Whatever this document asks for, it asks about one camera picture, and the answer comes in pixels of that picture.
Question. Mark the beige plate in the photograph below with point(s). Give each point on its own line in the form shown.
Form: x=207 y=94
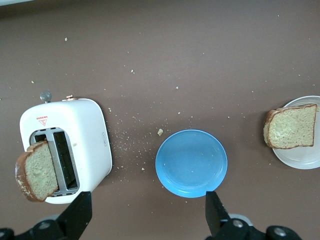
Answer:
x=300 y=158

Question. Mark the brown bread slice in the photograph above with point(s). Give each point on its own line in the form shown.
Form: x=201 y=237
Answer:
x=290 y=127
x=37 y=172

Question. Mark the white toaster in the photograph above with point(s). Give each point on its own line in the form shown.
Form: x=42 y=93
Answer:
x=85 y=130

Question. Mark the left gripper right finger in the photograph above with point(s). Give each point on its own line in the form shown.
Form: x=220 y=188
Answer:
x=217 y=217

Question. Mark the small bread crumb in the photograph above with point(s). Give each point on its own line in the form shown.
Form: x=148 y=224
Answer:
x=160 y=132

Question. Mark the blue plate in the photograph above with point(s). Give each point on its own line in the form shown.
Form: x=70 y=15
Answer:
x=191 y=162

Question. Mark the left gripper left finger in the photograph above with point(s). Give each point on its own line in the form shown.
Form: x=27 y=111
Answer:
x=75 y=215

